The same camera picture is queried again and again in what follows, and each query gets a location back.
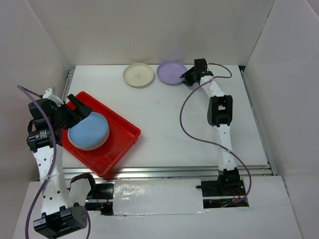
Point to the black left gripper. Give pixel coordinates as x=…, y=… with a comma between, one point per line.
x=81, y=108

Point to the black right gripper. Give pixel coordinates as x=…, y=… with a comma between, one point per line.
x=187, y=74

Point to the purple plate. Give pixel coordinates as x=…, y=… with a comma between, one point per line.
x=170, y=72

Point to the blue plate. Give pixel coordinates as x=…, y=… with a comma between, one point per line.
x=90, y=132

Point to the orange plate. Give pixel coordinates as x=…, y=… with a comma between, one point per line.
x=102, y=145

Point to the cream plate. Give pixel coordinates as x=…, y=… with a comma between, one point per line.
x=138, y=75

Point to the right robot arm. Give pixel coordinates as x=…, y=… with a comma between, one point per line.
x=219, y=117

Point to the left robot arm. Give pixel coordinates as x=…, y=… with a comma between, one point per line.
x=63, y=207

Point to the red plastic bin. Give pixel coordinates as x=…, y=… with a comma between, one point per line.
x=123, y=135

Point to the white foil-edged panel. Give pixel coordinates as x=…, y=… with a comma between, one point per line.
x=157, y=197

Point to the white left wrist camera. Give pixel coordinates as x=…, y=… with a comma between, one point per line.
x=50, y=94

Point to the aluminium front rail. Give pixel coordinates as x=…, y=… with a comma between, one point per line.
x=149, y=172

